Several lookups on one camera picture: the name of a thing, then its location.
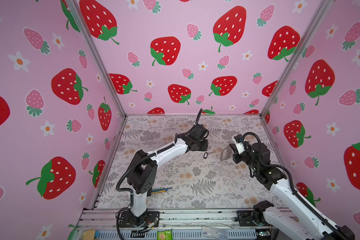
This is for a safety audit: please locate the clear plastic bag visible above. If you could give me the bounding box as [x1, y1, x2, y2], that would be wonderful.
[202, 226, 229, 240]

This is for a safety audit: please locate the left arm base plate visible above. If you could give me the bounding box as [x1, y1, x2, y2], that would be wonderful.
[119, 210, 160, 228]

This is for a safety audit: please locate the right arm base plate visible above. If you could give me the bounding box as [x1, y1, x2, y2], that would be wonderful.
[234, 210, 271, 227]

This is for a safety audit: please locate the green packet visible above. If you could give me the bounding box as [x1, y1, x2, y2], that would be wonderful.
[157, 230, 173, 240]

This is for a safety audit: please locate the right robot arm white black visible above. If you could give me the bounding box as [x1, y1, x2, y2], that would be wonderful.
[230, 132, 355, 240]

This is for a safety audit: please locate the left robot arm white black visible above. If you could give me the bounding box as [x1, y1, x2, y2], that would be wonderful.
[116, 109, 209, 226]

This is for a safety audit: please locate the yellow sponge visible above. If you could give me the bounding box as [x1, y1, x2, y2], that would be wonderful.
[81, 229, 96, 240]

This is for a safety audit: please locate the aluminium rail frame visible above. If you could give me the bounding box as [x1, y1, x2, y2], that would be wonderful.
[72, 209, 298, 240]

